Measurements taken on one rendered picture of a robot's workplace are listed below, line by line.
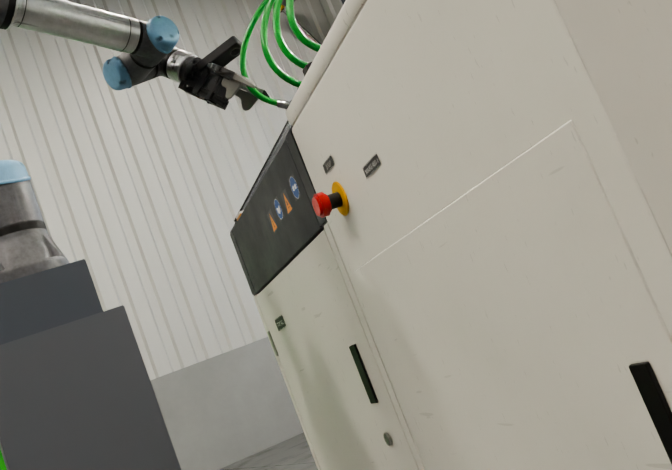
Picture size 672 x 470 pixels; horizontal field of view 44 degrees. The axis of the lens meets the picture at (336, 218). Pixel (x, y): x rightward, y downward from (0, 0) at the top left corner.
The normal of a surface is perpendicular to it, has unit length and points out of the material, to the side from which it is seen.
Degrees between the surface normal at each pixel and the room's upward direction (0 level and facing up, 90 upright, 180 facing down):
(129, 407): 90
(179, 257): 90
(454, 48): 90
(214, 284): 90
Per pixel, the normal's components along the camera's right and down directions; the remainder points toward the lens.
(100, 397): 0.36, -0.29
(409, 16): -0.89, 0.30
